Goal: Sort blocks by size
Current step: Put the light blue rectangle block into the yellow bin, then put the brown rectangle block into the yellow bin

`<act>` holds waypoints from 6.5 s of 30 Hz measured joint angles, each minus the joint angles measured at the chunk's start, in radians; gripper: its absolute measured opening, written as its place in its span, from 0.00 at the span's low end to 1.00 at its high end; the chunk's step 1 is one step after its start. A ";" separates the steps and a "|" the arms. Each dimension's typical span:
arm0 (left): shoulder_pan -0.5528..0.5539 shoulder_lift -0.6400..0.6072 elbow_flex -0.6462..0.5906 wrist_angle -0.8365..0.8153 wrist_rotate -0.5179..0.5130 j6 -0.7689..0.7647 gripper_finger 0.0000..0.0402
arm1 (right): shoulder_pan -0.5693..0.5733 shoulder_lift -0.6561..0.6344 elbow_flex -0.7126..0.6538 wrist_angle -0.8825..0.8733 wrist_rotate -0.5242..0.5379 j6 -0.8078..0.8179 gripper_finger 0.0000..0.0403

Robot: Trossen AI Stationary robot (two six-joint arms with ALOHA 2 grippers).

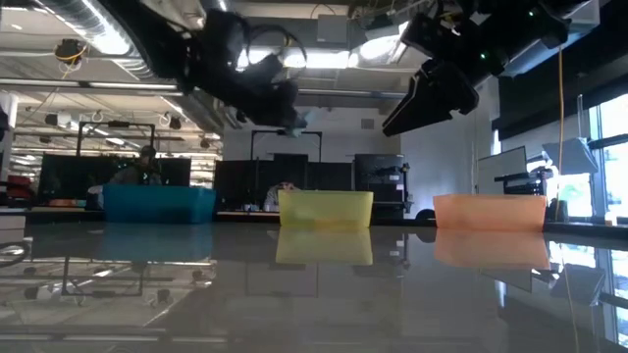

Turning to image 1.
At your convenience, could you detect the orange plastic bin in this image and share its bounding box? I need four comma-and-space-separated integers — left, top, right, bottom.
432, 193, 549, 233

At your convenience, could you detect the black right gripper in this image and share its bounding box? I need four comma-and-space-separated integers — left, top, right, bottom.
382, 0, 521, 137

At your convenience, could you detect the black equipment cabinet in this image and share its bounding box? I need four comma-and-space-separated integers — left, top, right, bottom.
353, 153, 411, 220

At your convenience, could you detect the black yellow cable reel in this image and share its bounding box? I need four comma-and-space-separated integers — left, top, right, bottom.
53, 37, 88, 66

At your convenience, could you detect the silver round air duct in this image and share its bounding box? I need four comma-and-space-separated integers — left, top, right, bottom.
28, 0, 163, 84

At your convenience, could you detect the bright ceiling light panel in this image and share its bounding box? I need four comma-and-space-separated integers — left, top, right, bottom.
235, 46, 352, 70

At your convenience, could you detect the grey horizontal pipe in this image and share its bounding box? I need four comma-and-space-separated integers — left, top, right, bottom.
0, 76, 418, 102

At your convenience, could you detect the black metal station frame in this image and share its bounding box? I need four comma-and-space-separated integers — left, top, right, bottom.
249, 128, 324, 163
76, 120, 157, 158

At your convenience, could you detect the grey ceiling box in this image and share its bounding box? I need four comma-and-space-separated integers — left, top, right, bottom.
315, 13, 367, 49

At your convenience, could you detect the black desk equipment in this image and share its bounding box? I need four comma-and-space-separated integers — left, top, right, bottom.
494, 165, 555, 197

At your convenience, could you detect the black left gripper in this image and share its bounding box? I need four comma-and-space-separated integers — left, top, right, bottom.
188, 9, 301, 131

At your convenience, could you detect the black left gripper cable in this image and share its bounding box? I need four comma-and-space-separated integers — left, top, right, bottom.
242, 23, 309, 82

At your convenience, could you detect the yellow plastic bin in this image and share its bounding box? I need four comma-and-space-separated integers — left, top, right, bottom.
277, 189, 375, 230

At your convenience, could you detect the blue plastic bin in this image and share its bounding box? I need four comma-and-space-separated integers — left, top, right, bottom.
101, 183, 218, 226

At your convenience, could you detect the grey tilted screen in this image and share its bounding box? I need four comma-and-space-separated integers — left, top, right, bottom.
542, 136, 601, 177

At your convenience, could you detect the silver rectangular air duct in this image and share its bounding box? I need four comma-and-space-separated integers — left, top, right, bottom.
350, 19, 423, 71

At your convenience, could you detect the bright window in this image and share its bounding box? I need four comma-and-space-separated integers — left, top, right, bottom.
588, 92, 628, 222

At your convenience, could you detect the red box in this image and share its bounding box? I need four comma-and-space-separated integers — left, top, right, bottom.
5, 174, 34, 198

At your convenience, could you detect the black partition row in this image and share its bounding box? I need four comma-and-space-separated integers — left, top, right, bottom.
38, 153, 192, 201
214, 152, 354, 213

